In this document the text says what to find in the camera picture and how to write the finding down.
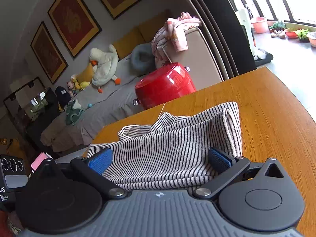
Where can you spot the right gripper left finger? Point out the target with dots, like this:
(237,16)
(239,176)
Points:
(91,170)

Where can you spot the green plush toy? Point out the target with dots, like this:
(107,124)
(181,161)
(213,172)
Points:
(73,112)

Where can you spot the pink doll plush toy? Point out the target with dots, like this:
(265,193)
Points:
(71,89)

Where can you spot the dark curtain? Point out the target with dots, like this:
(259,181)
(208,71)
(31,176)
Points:
(225,37)

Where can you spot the striped beige knit garment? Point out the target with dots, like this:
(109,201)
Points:
(172,153)

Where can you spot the pink metal basin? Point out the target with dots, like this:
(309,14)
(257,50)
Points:
(312,38)

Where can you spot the green plant tray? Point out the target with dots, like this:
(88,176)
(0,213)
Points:
(302,35)

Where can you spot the black shelf unit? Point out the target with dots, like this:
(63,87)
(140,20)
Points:
(32,108)

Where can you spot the white goose plush toy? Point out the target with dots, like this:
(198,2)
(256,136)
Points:
(104,66)

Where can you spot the red round stool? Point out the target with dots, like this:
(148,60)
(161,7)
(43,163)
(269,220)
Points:
(163,85)

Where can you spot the yellow sofa cushion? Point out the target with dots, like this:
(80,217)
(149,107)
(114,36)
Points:
(149,28)
(125,45)

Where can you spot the black penguin plush toy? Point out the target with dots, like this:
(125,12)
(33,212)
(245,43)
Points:
(63,96)

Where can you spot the red plastic basin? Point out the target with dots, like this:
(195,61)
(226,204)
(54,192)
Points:
(291,33)

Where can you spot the yellow duck plush toy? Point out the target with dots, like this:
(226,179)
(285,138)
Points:
(84,85)

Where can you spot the grey neck pillow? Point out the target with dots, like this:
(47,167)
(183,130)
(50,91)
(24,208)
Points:
(142,59)

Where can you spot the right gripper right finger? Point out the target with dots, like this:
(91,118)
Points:
(229,169)

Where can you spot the beige sofa with grey cover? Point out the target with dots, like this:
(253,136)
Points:
(115,102)

